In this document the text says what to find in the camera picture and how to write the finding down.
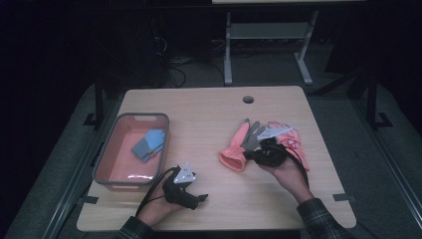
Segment person's right hand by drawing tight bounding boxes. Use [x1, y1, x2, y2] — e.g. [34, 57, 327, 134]
[258, 157, 315, 204]

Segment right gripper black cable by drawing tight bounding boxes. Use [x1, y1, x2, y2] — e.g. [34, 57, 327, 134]
[282, 144, 311, 189]

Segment black tape piece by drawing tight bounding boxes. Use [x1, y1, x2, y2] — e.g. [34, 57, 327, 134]
[332, 192, 357, 203]
[79, 195, 100, 205]

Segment pink plastic basket grey rim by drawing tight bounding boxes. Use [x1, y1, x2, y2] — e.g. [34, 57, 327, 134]
[93, 112, 171, 192]

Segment pink glove grey palm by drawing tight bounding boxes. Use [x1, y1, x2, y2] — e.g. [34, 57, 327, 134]
[218, 118, 267, 173]

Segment person's left hand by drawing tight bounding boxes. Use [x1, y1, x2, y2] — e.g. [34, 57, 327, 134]
[135, 188, 187, 228]

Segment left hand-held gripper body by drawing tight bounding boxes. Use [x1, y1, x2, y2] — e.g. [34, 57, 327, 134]
[161, 161, 200, 210]

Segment black floor cables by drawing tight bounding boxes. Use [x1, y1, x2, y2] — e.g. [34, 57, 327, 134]
[151, 35, 227, 90]

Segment pink glove with print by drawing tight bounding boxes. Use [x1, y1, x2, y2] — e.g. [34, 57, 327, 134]
[267, 120, 311, 172]

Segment grey metal floor rail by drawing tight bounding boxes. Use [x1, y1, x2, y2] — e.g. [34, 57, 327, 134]
[352, 98, 422, 222]
[41, 98, 122, 239]

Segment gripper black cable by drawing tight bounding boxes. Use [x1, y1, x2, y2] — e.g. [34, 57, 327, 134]
[134, 165, 182, 217]
[282, 144, 311, 189]

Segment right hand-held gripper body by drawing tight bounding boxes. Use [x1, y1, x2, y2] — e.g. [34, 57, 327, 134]
[255, 125, 294, 167]

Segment grey metal table frame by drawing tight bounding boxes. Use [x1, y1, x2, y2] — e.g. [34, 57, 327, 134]
[223, 9, 319, 87]

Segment blue knit glove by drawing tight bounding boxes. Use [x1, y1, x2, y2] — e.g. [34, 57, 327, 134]
[130, 127, 166, 159]
[141, 144, 164, 164]

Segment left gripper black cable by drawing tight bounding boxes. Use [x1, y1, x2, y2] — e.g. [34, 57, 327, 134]
[134, 165, 182, 217]

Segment black stand post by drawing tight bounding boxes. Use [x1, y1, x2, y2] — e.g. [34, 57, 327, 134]
[365, 64, 394, 131]
[83, 71, 106, 129]

